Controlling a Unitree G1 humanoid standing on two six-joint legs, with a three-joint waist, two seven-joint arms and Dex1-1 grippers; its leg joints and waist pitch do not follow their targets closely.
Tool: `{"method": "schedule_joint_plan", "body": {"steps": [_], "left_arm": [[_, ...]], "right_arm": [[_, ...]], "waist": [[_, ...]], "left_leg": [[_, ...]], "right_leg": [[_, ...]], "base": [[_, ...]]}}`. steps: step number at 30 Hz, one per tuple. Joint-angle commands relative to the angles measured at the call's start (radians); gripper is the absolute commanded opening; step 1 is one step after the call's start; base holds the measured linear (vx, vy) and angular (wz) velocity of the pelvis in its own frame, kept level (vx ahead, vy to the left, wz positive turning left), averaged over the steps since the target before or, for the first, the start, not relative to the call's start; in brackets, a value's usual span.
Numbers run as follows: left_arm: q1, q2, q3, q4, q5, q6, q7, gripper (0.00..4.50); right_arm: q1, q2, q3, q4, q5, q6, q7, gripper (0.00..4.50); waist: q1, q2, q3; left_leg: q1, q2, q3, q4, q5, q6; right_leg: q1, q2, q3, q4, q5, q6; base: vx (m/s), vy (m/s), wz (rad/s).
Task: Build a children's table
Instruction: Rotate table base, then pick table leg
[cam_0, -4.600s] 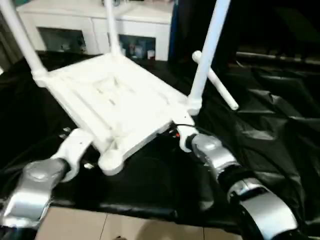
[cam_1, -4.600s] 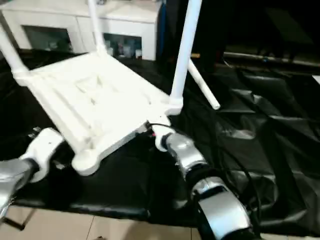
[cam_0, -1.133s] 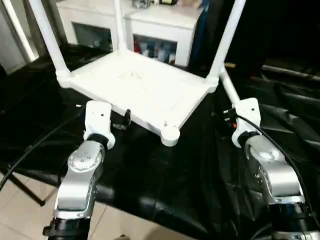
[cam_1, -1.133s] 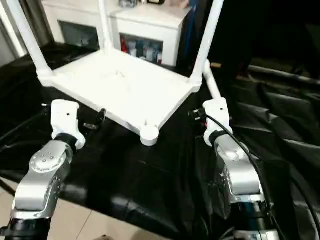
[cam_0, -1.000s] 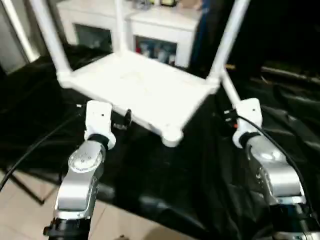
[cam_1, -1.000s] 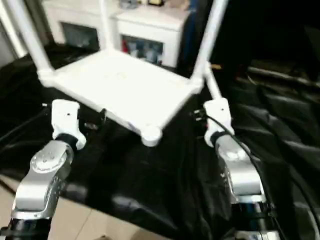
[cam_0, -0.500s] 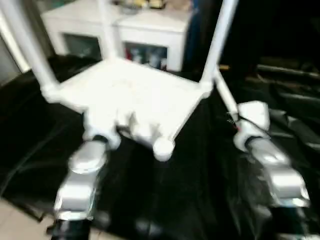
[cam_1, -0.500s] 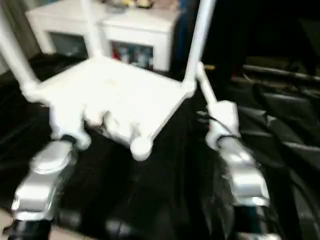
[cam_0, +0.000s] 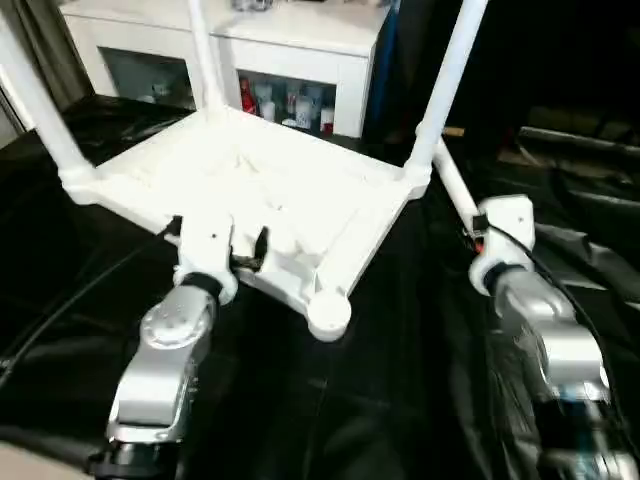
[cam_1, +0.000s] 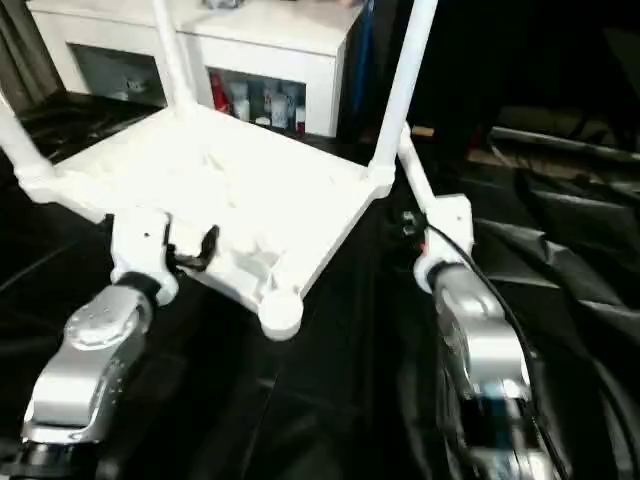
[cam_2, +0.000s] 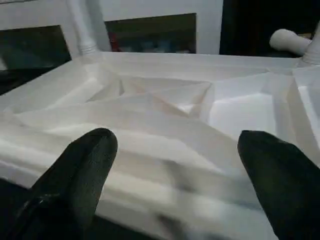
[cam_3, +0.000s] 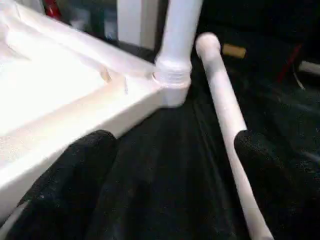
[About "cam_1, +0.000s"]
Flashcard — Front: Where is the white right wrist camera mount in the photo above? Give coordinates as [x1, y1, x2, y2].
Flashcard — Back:
[412, 192, 477, 295]

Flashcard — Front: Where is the black box with yellow label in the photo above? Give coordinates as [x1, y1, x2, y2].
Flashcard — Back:
[336, 0, 497, 152]

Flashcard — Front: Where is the dark metal rail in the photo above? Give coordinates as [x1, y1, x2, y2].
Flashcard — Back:
[488, 124, 640, 165]

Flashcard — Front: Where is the grey curtain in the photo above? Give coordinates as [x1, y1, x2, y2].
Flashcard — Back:
[0, 0, 67, 115]

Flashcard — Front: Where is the white glass-door cabinet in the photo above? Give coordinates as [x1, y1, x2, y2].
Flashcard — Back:
[26, 0, 362, 140]

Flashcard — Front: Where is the white plastic table leg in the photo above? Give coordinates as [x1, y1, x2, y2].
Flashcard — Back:
[151, 0, 200, 115]
[0, 96, 57, 202]
[397, 129, 442, 212]
[368, 0, 440, 177]

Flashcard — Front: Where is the red package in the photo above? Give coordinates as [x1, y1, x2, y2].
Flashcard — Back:
[211, 73, 230, 115]

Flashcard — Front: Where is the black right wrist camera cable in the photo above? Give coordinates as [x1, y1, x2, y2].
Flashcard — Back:
[426, 223, 574, 480]

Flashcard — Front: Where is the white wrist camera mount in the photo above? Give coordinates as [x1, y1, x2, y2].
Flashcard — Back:
[412, 192, 477, 295]
[109, 208, 180, 307]

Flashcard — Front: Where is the black work mat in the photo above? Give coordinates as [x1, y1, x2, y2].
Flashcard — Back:
[0, 89, 640, 480]

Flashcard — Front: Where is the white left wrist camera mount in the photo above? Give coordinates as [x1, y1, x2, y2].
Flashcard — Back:
[109, 208, 180, 307]

